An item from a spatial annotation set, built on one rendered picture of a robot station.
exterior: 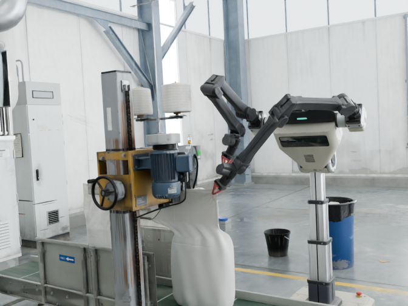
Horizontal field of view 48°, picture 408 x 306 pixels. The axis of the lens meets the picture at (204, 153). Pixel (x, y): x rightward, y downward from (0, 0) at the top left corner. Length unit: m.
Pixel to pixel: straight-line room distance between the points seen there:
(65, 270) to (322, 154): 1.84
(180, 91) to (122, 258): 0.94
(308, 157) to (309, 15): 8.42
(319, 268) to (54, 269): 1.76
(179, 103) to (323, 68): 8.51
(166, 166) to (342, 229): 2.65
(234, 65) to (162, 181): 9.23
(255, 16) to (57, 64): 5.78
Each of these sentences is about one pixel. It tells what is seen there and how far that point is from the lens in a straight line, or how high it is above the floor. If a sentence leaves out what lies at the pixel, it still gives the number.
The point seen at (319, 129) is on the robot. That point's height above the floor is 1.39.
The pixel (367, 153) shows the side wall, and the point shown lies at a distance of 10.51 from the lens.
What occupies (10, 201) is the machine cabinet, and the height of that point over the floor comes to 0.77.
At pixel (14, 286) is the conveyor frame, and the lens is 3.75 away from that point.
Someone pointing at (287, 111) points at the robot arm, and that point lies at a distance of 2.30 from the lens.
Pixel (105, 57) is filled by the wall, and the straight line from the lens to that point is 8.15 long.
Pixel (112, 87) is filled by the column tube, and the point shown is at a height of 1.67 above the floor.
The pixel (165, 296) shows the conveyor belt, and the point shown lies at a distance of 3.05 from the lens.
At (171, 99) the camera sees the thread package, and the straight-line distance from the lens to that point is 2.44.
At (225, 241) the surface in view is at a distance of 2.64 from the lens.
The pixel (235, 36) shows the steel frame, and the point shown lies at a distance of 11.52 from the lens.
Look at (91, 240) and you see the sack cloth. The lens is 3.20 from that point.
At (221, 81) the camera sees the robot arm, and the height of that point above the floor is 1.68.
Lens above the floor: 1.43
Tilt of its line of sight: 3 degrees down
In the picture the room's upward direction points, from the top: 3 degrees counter-clockwise
